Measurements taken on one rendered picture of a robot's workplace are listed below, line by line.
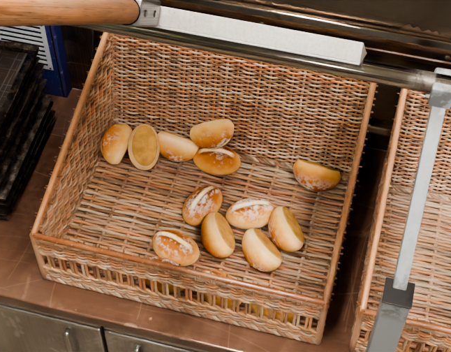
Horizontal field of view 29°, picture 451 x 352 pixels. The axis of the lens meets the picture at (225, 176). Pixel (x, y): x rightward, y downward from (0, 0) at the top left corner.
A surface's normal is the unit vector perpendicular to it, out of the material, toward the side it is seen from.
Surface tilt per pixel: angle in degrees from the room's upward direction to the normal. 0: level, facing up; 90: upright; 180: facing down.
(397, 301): 0
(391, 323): 90
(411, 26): 70
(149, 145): 30
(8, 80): 0
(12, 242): 0
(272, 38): 49
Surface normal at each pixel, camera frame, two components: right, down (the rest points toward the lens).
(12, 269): 0.00, -0.61
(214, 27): -0.18, 0.18
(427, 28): -0.23, 0.51
